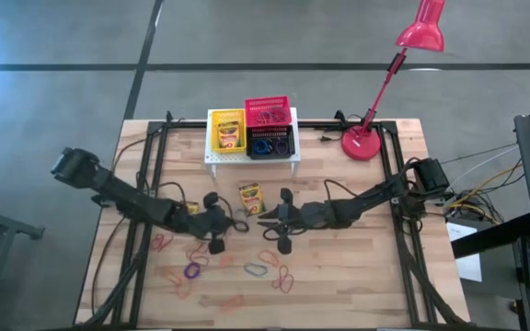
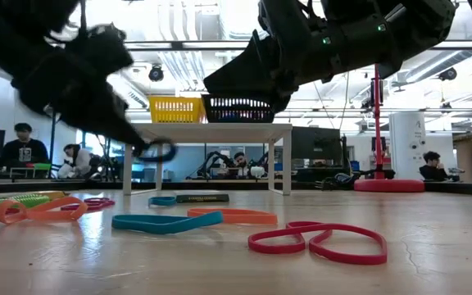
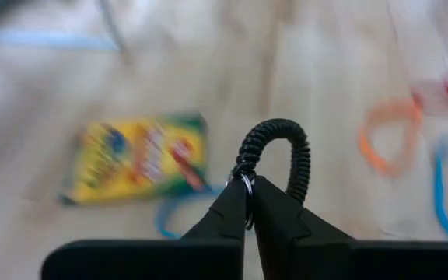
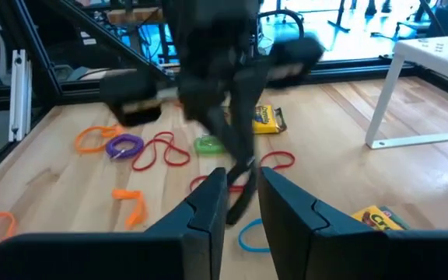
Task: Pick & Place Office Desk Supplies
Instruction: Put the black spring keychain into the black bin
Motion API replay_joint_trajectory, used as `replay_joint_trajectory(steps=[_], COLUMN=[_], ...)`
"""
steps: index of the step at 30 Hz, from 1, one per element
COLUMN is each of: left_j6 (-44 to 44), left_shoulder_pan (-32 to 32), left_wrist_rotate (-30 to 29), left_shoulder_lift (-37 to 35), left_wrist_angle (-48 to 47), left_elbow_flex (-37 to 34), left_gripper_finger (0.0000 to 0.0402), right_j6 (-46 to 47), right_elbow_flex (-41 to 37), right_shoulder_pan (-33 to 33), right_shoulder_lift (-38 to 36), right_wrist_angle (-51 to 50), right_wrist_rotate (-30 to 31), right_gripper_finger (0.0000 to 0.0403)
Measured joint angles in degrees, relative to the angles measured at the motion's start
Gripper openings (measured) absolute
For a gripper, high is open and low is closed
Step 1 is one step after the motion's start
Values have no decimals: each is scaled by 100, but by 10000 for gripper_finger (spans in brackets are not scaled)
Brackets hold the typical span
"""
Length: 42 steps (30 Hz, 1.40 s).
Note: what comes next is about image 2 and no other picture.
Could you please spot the red desk lamp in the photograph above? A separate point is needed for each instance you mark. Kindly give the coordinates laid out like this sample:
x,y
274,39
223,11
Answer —
x,y
389,185

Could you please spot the black plastic basket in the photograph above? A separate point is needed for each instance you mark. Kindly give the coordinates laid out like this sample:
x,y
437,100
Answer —
x,y
240,119

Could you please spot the green bin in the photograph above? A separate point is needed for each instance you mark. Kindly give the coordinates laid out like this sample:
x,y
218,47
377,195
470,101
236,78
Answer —
x,y
39,166

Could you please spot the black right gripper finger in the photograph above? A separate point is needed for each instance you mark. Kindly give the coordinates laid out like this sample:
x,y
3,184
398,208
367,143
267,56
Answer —
x,y
244,78
282,104

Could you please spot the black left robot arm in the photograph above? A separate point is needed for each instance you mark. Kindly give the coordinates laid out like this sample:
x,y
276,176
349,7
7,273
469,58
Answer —
x,y
6,28

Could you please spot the thin red rubber band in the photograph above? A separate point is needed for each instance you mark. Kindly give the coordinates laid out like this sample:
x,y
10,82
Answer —
x,y
105,202

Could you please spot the orange rubber band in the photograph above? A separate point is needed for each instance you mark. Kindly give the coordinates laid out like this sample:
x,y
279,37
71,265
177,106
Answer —
x,y
39,216
240,219

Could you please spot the white perforated shelf riser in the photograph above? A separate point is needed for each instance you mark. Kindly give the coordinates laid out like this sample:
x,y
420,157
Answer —
x,y
207,133

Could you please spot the black monitor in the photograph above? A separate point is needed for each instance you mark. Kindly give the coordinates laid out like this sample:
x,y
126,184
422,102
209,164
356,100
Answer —
x,y
316,143

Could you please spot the small blue rubber band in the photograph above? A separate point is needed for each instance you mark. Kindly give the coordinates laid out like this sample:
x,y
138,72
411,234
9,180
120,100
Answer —
x,y
162,203

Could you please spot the black background rack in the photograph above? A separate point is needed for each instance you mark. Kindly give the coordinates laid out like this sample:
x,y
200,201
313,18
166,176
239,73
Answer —
x,y
52,139

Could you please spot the light blue rubber band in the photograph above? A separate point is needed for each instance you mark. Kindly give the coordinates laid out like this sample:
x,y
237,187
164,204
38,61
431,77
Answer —
x,y
158,227

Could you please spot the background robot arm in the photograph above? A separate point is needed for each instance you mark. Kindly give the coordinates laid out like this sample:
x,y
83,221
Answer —
x,y
209,157

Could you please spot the person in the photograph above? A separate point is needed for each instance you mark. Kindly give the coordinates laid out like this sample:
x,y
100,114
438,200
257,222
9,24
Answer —
x,y
76,162
24,151
432,170
241,162

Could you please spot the yellow plastic basket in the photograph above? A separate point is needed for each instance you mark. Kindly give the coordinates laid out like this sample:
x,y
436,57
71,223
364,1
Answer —
x,y
178,118

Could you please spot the black ceiling camera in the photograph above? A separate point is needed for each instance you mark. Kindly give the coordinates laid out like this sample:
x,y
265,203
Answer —
x,y
448,73
156,73

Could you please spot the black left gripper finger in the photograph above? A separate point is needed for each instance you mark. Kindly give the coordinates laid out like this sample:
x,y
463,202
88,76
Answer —
x,y
117,127

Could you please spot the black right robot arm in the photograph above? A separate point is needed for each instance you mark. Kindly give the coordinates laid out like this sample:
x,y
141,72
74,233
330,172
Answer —
x,y
404,33

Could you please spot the white round pillar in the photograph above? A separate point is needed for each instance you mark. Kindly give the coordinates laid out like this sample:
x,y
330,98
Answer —
x,y
406,131

